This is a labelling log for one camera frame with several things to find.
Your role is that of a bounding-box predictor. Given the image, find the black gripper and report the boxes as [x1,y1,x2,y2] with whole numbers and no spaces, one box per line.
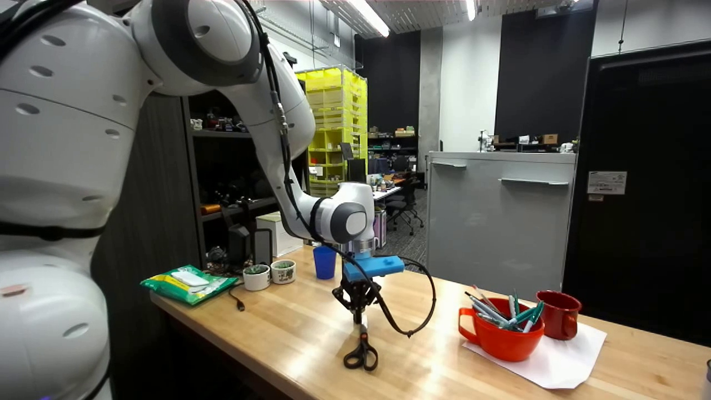
[330,277,384,329]

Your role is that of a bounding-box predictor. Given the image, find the black handled scissors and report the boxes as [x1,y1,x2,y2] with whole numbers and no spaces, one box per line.
[343,317,380,372]

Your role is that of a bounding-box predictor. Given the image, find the blue plastic cup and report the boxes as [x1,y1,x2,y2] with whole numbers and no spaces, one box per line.
[310,241,339,282]

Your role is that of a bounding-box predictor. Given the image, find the boxy 3D printer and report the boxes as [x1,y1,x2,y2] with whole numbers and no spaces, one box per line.
[373,209,388,251]

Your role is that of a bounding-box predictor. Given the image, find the white pot with plant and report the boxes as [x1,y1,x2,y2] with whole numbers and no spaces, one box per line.
[269,257,297,286]
[239,261,270,294]

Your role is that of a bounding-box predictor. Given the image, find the black desktop speaker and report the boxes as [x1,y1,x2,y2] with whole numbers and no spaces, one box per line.
[253,227,276,267]
[226,225,253,274]

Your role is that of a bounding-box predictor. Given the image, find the black office chair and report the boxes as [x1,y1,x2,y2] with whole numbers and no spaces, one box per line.
[386,174,429,238]

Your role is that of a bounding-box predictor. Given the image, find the white cardboard box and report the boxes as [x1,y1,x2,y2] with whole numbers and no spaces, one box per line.
[253,210,306,261]

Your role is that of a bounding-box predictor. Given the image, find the grey marker pen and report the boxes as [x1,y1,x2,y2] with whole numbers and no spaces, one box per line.
[461,286,508,329]

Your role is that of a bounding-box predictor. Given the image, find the black computer monitor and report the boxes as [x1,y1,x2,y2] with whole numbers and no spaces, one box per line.
[344,156,368,186]

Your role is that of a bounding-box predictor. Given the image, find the red bowl with markers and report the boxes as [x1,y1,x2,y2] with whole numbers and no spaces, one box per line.
[455,295,549,364]

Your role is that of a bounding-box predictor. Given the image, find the grey partition cabinet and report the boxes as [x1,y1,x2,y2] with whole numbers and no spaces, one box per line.
[425,151,577,302]

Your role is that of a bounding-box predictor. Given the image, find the teal marker pen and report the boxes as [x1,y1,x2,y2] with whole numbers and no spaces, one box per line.
[501,300,546,334]
[504,295,525,329]

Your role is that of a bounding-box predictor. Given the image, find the green wipes packet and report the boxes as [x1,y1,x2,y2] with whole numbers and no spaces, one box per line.
[140,261,239,306]

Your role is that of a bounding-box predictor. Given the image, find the dark red mug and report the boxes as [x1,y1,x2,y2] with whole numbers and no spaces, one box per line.
[536,289,584,342]

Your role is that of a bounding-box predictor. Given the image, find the yellow shelving rack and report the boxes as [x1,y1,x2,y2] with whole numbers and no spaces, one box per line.
[296,67,371,198]

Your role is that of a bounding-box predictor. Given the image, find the white paper sheet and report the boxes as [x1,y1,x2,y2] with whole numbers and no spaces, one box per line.
[461,317,609,392]

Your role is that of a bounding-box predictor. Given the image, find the black storage shelf unit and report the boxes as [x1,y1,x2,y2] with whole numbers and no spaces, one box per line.
[91,91,314,400]

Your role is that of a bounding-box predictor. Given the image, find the white cabinet label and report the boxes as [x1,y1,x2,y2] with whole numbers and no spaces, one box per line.
[586,168,629,198]

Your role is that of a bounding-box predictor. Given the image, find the tall black cabinet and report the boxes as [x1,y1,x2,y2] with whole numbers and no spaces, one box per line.
[563,39,711,348]

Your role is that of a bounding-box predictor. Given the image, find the black wall panel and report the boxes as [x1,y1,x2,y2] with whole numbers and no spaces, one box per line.
[494,6,598,146]

